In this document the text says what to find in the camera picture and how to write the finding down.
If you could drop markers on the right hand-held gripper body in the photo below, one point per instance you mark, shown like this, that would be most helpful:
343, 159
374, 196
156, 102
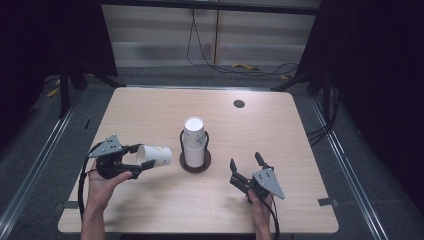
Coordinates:
269, 181

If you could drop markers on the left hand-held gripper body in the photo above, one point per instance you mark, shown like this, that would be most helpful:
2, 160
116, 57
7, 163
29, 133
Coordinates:
110, 163

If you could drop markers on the printed white paper cup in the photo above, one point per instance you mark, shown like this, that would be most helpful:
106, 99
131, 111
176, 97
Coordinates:
156, 155

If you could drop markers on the dark round cup holder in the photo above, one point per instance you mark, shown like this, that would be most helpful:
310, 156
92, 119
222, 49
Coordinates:
186, 169

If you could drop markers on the stack of white paper cups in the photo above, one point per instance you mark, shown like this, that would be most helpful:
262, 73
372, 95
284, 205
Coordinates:
194, 140

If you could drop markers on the person's left hand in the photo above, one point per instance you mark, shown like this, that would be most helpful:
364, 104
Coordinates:
103, 190

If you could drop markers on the person's right hand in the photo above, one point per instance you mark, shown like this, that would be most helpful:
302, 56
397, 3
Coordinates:
260, 213

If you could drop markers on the grey tape piece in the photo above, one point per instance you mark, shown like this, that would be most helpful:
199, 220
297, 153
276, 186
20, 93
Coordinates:
71, 204
327, 202

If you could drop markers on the dark round table grommet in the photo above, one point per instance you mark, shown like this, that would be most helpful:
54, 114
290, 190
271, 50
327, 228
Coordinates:
239, 103

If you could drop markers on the black metal stand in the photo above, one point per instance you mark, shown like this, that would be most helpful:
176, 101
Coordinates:
64, 93
300, 80

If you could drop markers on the yellow floor scrap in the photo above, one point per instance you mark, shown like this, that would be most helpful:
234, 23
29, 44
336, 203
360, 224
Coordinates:
246, 66
52, 92

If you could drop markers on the dark curtain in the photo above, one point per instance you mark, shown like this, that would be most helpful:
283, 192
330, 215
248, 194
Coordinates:
380, 83
33, 43

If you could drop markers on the black horizontal bar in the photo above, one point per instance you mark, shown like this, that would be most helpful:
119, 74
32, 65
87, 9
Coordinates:
213, 6

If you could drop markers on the metal floor rail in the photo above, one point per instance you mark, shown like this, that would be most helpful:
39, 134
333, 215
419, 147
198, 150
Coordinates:
40, 156
346, 166

